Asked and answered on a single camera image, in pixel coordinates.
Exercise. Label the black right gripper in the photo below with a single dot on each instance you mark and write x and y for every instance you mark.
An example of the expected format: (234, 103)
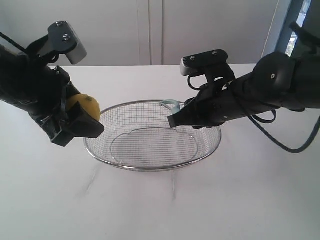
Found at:
(213, 106)

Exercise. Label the yellow lemon with red sticker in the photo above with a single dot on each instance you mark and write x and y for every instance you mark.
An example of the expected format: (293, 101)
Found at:
(88, 103)

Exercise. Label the teal handled peeler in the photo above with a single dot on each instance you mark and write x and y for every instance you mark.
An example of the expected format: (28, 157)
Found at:
(170, 104)

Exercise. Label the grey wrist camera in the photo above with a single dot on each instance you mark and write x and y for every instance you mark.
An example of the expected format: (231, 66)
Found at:
(61, 39)
(213, 64)

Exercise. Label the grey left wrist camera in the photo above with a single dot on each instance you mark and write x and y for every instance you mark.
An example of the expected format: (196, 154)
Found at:
(61, 39)

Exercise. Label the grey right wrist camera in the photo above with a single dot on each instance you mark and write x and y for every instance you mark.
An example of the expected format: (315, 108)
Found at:
(213, 64)

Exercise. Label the steel wire mesh basket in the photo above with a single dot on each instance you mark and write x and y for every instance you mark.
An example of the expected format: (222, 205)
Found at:
(138, 137)

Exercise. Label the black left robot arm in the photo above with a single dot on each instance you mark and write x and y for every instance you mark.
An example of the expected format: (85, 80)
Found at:
(18, 80)

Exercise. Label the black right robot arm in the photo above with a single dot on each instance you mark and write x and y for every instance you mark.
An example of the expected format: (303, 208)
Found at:
(277, 81)

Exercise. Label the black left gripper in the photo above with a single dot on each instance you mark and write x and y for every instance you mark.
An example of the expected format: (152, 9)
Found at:
(51, 114)

